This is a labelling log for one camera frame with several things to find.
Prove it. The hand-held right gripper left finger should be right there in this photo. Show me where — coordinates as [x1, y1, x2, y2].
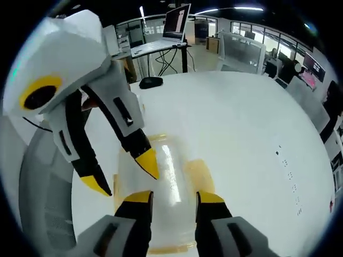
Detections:
[76, 190, 155, 257]

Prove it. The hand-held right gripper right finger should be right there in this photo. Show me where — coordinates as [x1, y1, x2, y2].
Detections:
[195, 191, 279, 257]

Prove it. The grey mesh office chair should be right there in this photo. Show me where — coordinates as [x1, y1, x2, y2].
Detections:
[0, 115, 77, 257]

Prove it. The black computer mouse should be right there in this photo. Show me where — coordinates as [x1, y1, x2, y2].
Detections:
[139, 77, 164, 90]

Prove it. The thin black cable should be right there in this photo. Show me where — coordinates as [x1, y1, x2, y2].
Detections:
[22, 116, 54, 133]

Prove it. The white side desk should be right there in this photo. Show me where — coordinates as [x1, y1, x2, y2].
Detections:
[111, 42, 193, 81]

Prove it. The dark monitor with pink screen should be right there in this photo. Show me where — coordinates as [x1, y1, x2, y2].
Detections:
[302, 51, 327, 88]

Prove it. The white laptop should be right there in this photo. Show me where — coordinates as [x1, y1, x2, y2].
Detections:
[130, 3, 192, 58]

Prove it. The clear container with yellow buckle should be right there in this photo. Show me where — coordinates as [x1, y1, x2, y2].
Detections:
[114, 133, 217, 254]

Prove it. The long ceiling light strip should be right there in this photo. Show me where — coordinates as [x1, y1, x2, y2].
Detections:
[192, 6, 265, 16]

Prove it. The white desk partition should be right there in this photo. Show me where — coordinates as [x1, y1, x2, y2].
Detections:
[218, 31, 267, 74]

